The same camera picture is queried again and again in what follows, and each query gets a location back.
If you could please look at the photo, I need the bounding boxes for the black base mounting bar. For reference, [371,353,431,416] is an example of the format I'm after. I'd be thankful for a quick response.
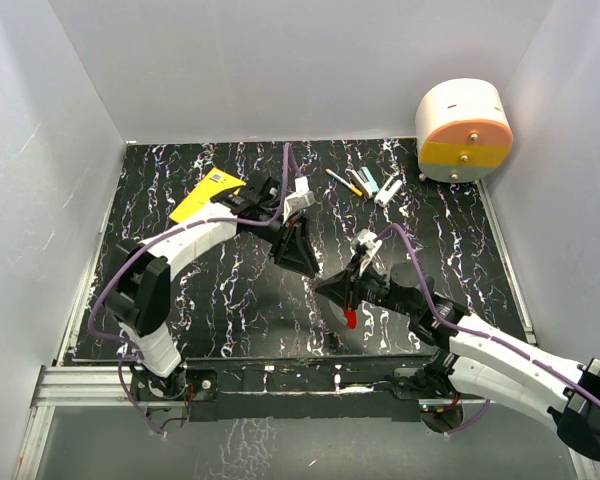
[129,354,486,426]

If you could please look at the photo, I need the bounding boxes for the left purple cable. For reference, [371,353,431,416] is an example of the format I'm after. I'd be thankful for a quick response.
[87,142,304,441]

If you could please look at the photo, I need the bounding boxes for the purple cable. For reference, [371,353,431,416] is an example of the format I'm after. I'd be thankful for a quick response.
[377,222,600,436]
[87,142,304,441]

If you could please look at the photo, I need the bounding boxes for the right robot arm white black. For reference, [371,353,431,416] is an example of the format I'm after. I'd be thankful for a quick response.
[315,263,600,462]

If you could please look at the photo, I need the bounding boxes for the light blue marker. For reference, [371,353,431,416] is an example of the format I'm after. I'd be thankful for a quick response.
[349,169,375,199]

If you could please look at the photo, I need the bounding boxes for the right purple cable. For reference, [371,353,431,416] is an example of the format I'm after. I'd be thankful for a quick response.
[377,222,600,436]

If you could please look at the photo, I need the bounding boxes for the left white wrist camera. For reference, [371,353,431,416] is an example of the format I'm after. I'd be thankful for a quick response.
[283,176,315,222]

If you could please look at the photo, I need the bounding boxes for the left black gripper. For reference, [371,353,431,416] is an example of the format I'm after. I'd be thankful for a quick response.
[251,208,318,278]

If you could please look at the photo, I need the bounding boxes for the aluminium frame rail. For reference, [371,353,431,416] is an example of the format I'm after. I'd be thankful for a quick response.
[13,365,181,479]

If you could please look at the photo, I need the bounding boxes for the yellow white pen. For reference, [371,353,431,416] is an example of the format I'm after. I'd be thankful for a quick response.
[326,169,364,197]

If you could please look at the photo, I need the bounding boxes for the round pastel drawer cabinet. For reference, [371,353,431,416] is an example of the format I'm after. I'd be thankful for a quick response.
[415,78,513,183]

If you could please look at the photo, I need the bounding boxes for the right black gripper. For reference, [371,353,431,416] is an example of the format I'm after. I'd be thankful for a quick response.
[316,254,416,317]

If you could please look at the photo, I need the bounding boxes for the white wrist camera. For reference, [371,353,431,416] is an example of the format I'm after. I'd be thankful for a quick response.
[351,229,383,276]
[283,176,315,222]

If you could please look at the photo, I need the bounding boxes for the white clip tool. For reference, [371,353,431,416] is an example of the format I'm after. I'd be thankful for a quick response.
[374,174,403,208]

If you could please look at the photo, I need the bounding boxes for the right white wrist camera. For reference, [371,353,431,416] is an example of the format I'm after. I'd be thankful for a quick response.
[351,229,383,276]

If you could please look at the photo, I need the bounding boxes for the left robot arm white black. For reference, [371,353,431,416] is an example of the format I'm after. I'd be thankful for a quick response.
[103,176,319,399]

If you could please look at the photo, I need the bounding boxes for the yellow notebook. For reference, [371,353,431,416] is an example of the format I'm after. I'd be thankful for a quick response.
[169,167,245,224]

